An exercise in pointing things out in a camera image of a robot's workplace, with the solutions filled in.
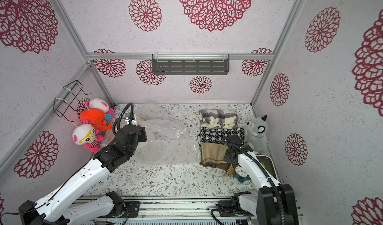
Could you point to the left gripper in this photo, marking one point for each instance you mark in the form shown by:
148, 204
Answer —
143, 138

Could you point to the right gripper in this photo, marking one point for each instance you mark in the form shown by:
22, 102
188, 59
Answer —
232, 139

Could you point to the beige brown fringed scarf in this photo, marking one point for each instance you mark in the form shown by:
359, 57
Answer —
212, 155

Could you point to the grey cream plaid scarf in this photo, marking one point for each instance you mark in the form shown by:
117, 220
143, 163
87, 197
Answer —
211, 119

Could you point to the black white houndstooth scarf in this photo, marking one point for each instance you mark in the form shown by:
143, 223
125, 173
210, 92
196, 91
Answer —
216, 135

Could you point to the clear plastic vacuum bag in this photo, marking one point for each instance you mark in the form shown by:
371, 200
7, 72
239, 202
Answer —
171, 141

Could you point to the cream knitted scarf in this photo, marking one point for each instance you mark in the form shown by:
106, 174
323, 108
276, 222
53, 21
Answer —
144, 146

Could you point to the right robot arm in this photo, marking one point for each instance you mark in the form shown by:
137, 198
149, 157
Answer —
275, 203

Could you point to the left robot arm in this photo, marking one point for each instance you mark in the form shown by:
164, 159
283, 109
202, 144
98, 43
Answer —
54, 209

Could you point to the grey raccoon plush toy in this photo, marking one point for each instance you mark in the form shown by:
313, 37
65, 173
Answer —
255, 135

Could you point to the teal alarm clock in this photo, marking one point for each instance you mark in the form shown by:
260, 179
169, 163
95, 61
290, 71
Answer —
241, 175

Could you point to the white box with green inside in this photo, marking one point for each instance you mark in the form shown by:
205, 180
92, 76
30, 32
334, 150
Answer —
268, 164

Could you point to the red orange plush toy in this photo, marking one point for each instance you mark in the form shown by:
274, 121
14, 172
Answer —
95, 117

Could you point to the white plush doll with glasses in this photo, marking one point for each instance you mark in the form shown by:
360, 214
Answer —
87, 135

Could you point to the white pink plush toy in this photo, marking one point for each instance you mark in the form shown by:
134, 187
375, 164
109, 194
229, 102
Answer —
102, 105

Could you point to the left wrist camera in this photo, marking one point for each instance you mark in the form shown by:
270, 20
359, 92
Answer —
130, 119

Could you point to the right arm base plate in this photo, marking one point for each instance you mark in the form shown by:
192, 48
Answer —
229, 209

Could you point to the black wire basket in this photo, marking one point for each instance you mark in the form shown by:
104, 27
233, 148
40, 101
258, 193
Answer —
71, 100

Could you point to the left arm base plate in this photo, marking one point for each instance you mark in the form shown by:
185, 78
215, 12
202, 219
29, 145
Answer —
130, 209

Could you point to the grey wall shelf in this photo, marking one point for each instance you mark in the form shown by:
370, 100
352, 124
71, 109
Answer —
190, 66

